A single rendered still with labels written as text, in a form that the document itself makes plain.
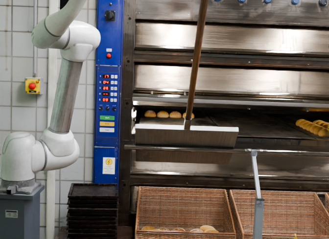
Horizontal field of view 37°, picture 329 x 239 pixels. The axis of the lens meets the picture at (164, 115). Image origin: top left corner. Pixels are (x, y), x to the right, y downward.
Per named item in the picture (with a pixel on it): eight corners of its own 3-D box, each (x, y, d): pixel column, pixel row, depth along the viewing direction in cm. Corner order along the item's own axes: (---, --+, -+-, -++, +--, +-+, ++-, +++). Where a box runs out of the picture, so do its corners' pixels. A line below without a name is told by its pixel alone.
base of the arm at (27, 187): (-12, 195, 227) (-12, 183, 226) (6, 183, 249) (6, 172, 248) (28, 197, 226) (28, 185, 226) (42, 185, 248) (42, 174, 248)
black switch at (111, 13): (104, 20, 299) (105, 2, 298) (114, 21, 299) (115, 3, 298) (104, 20, 296) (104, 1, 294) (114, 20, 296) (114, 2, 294)
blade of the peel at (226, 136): (238, 131, 263) (238, 127, 264) (134, 128, 262) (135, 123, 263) (228, 164, 292) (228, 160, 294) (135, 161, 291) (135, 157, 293)
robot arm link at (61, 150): (28, 162, 253) (65, 157, 267) (42, 178, 242) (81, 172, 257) (53, 14, 228) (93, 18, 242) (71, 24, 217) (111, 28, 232)
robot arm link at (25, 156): (-6, 176, 239) (-6, 131, 237) (29, 171, 252) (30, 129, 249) (10, 183, 227) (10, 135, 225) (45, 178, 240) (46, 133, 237)
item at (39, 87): (27, 93, 306) (27, 77, 305) (43, 93, 306) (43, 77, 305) (24, 94, 299) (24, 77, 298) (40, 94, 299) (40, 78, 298)
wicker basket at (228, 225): (136, 227, 315) (137, 185, 312) (224, 230, 316) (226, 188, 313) (132, 258, 267) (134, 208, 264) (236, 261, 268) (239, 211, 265)
